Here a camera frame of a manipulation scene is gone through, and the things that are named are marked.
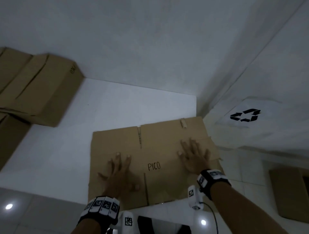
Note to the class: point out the white recycling sign paper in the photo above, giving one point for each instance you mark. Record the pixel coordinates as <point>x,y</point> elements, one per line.
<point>246,114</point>

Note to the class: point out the black left wristband white markers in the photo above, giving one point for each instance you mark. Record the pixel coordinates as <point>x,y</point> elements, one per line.
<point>99,207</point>

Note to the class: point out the person's black shoe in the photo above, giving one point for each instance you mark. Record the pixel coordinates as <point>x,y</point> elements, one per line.
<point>146,225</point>
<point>183,229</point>

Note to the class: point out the green-lined brown cardboard box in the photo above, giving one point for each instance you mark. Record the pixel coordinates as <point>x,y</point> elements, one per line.
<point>159,144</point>

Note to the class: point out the person's left hand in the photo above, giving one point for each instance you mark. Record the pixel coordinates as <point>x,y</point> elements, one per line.
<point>118,180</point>

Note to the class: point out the black wristband white markers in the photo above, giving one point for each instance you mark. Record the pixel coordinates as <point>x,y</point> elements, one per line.
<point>214,180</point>
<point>99,207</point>

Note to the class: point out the person's left forearm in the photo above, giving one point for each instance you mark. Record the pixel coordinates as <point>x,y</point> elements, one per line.
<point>87,227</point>

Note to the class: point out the person's right hand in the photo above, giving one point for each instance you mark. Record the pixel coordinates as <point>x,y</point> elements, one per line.
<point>196,161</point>

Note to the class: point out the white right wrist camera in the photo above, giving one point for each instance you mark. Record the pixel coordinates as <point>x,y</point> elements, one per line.
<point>194,195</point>

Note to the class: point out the row of brown cardboard boxes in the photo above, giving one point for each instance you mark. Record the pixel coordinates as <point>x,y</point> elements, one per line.
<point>43,91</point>

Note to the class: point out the black right wristband white markers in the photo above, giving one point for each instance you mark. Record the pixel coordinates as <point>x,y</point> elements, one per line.
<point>214,180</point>

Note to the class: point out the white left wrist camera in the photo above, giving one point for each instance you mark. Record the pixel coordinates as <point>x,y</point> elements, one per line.
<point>127,220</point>

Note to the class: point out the open brown carton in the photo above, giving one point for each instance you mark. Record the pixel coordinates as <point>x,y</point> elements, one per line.
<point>287,192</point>

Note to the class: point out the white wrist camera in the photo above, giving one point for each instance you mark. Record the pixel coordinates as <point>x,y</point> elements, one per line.
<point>194,195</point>
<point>127,220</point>

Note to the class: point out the white table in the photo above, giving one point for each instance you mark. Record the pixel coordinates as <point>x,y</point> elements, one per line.
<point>108,103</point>

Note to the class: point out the person's right forearm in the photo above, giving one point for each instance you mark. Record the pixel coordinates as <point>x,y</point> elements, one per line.
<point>241,209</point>

